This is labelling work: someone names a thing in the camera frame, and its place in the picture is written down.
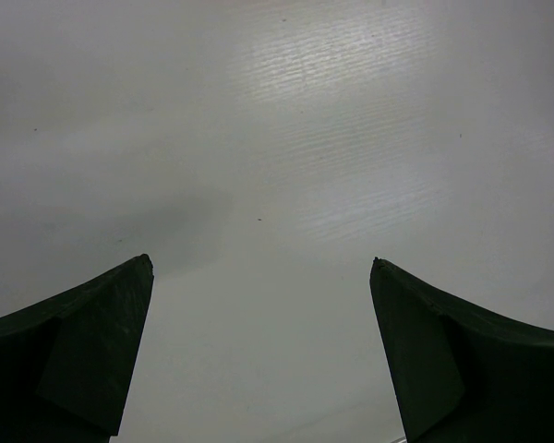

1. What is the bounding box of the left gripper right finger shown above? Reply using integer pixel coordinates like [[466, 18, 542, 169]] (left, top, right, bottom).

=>
[[369, 258, 554, 442]]

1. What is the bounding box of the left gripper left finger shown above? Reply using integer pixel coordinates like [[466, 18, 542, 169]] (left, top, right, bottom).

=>
[[0, 254, 154, 442]]

